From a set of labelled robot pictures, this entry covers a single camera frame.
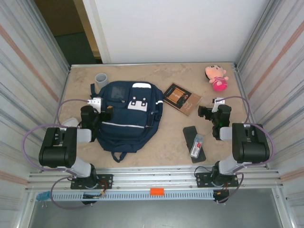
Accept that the black pencil case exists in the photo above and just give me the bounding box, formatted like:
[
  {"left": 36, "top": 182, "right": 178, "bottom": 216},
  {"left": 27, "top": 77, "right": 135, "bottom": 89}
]
[{"left": 182, "top": 125, "right": 207, "bottom": 164}]

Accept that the blue binder clip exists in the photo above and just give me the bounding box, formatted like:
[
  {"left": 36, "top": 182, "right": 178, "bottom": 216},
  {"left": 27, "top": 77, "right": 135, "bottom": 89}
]
[{"left": 35, "top": 191, "right": 52, "bottom": 202}]

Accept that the brown hardcover book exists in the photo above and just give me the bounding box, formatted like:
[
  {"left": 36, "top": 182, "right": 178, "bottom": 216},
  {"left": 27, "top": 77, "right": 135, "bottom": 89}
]
[{"left": 163, "top": 82, "right": 202, "bottom": 117}]

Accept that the navy blue backpack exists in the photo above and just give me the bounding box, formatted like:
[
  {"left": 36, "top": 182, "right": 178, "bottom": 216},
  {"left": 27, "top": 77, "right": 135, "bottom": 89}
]
[{"left": 90, "top": 80, "right": 164, "bottom": 163}]

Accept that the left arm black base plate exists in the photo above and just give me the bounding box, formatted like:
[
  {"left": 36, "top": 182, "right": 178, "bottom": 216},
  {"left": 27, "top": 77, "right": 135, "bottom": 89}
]
[{"left": 70, "top": 174, "right": 114, "bottom": 190}]

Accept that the clear box with red label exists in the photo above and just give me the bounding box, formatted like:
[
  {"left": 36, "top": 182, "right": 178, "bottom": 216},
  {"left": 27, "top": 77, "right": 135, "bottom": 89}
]
[{"left": 190, "top": 134, "right": 205, "bottom": 158}]

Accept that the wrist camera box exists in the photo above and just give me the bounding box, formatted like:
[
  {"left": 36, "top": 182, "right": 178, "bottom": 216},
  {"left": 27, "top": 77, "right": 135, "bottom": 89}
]
[
  {"left": 86, "top": 97, "right": 103, "bottom": 112},
  {"left": 212, "top": 97, "right": 225, "bottom": 113}
]

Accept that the pink plush doll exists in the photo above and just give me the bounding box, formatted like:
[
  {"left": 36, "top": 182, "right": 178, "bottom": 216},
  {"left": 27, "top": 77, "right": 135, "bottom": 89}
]
[{"left": 204, "top": 65, "right": 230, "bottom": 93}]

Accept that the white square container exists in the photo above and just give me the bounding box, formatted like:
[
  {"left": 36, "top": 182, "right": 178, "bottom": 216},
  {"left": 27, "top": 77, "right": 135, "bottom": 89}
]
[{"left": 62, "top": 118, "right": 79, "bottom": 128}]

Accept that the white slotted cable tray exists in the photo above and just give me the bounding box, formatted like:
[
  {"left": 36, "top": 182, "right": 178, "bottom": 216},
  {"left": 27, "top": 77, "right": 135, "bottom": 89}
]
[{"left": 51, "top": 191, "right": 214, "bottom": 200}]

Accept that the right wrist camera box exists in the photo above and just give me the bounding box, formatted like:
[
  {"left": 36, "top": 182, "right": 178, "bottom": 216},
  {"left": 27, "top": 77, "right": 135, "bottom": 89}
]
[{"left": 212, "top": 97, "right": 225, "bottom": 113}]

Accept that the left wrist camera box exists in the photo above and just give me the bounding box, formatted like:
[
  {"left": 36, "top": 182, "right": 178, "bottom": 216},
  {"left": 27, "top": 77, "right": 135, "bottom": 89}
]
[{"left": 86, "top": 97, "right": 103, "bottom": 112}]

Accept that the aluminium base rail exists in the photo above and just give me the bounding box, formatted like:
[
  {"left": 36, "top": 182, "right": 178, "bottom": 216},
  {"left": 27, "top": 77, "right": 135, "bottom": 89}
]
[{"left": 25, "top": 166, "right": 285, "bottom": 192}]

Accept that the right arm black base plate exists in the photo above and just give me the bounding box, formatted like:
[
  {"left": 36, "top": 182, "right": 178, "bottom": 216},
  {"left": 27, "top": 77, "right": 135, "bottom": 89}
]
[{"left": 195, "top": 172, "right": 239, "bottom": 188}]

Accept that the grey plastic cup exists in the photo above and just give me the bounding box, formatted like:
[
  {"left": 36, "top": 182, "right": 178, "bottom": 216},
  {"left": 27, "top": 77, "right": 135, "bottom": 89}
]
[{"left": 95, "top": 73, "right": 109, "bottom": 89}]

